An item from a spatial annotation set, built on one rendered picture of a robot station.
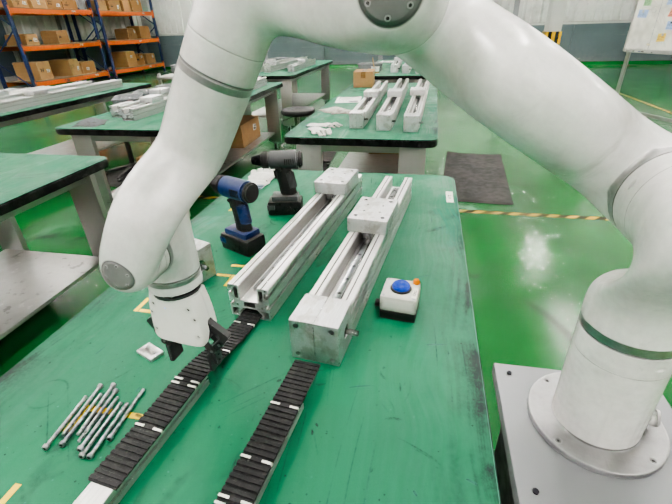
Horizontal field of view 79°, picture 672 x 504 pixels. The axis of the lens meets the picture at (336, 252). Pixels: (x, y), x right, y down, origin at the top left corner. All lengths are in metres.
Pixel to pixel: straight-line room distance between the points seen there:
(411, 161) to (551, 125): 2.09
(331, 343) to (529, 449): 0.36
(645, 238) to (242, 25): 0.47
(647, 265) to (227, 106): 0.49
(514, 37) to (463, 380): 0.57
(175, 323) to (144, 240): 0.22
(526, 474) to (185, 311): 0.56
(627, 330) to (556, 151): 0.25
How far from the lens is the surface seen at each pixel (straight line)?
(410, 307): 0.90
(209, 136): 0.53
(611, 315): 0.61
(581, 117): 0.48
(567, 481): 0.71
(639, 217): 0.54
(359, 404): 0.76
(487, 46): 0.48
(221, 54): 0.50
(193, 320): 0.70
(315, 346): 0.81
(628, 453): 0.77
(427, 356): 0.85
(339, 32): 0.40
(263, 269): 1.03
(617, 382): 0.67
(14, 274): 2.83
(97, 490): 0.73
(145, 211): 0.54
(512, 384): 0.81
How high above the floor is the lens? 1.36
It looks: 29 degrees down
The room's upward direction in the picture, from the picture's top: 2 degrees counter-clockwise
